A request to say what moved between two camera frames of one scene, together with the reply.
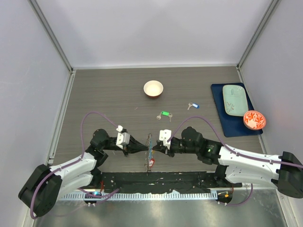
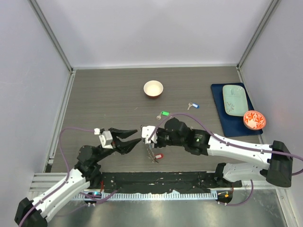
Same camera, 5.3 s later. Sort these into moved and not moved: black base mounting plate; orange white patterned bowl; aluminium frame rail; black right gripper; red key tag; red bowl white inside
Moved: black right gripper; red key tag
Not moved: red bowl white inside; black base mounting plate; aluminium frame rail; orange white patterned bowl
